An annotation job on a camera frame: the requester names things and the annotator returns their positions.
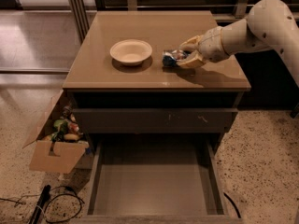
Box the crushed redbull can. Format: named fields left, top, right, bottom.
left=162, top=49, right=189, bottom=67

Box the black cable behind drawer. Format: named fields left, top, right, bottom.
left=222, top=191, right=241, bottom=218

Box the yellow banana toy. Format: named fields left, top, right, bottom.
left=64, top=133, right=80, bottom=142

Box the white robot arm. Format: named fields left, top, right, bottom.
left=178, top=0, right=299, bottom=85

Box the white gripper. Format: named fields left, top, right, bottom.
left=177, top=26, right=229, bottom=69

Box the black cable on floor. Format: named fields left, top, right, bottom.
left=0, top=185, right=85, bottom=224

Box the black stick tool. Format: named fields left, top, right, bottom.
left=28, top=185, right=50, bottom=224

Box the white paper bowl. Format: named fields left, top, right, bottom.
left=110, top=39, right=152, bottom=66

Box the green snack bag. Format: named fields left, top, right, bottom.
left=51, top=119, right=68, bottom=142

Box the red snack packet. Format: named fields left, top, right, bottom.
left=68, top=122, right=79, bottom=134

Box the closed grey top drawer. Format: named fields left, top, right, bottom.
left=73, top=108, right=237, bottom=133

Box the open cardboard box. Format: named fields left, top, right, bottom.
left=23, top=91, right=93, bottom=174

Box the grey drawer cabinet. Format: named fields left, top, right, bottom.
left=62, top=10, right=252, bottom=224

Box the open grey middle drawer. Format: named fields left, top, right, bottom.
left=70, top=134, right=243, bottom=224

